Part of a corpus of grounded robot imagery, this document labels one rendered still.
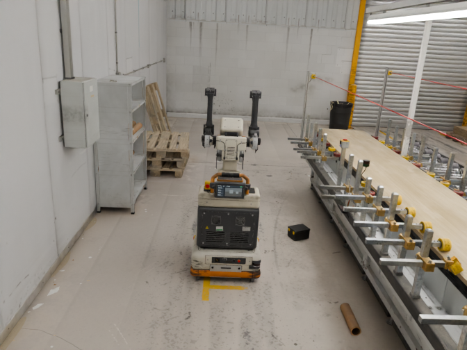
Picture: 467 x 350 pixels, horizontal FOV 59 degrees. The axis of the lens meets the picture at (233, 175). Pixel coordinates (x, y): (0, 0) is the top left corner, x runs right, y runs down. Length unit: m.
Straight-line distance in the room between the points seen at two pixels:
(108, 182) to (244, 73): 6.67
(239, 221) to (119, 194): 1.93
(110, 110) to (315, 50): 7.32
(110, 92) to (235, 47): 6.56
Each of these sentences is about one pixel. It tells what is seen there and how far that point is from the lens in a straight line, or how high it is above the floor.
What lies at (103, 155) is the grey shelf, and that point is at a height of 0.73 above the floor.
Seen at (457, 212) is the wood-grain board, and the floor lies 0.90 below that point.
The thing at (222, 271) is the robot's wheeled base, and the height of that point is 0.12.
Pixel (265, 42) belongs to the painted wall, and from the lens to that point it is 11.06.
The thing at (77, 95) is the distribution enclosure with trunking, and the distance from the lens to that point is 3.99.
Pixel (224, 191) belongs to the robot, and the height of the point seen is 0.86.
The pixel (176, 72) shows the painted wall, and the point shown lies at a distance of 11.12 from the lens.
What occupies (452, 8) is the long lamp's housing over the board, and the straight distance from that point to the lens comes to 3.22.
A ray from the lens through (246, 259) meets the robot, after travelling 3.74.
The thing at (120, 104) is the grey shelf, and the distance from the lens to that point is 4.84.
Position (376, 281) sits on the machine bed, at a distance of 3.90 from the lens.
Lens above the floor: 2.09
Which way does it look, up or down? 18 degrees down
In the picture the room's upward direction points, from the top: 3 degrees clockwise
